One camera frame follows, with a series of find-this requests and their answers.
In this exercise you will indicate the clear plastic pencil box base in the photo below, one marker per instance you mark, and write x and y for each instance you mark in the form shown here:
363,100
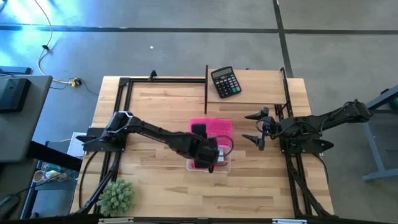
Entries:
225,168

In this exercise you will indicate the black aluminium rig frame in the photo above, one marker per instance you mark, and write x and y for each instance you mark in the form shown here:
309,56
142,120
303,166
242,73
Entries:
161,80

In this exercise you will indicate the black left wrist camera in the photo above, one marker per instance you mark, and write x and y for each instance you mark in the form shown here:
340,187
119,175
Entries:
199,130

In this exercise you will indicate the raised wooden shelf black posts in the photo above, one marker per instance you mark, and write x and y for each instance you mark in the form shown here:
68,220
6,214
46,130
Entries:
261,88

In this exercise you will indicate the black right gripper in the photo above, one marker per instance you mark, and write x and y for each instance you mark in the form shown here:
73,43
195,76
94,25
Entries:
270,128

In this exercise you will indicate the grey desk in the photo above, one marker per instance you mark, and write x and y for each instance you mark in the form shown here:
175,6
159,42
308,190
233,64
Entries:
18,133

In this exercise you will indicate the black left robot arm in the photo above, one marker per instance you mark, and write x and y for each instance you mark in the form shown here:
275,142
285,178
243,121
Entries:
149,130

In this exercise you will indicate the black flat bar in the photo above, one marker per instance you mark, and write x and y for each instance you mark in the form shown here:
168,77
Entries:
15,70

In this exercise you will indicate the black desk calculator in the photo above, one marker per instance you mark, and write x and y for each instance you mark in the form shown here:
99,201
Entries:
226,82

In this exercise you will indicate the black box device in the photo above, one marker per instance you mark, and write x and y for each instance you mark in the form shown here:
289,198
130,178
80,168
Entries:
14,95

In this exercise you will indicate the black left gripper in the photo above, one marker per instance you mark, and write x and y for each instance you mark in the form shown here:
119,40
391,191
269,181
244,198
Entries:
205,152

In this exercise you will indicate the white paper sheet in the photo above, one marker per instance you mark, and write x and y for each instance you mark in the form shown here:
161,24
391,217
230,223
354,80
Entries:
74,146

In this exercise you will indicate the pink pencil box lid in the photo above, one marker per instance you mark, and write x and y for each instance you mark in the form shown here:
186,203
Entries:
219,127

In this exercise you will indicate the yellow plug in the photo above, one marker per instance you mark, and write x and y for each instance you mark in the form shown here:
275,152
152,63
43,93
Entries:
75,83

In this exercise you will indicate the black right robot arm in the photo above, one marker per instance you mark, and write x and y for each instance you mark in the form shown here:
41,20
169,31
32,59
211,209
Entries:
326,119

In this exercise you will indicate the utility cart with clutter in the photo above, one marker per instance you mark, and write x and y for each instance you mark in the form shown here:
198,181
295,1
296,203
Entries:
53,189

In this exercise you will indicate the grey-blue metal stand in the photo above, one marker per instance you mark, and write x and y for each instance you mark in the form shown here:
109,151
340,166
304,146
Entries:
377,155

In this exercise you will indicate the green artificial plant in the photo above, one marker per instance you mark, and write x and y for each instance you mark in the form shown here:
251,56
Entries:
116,197

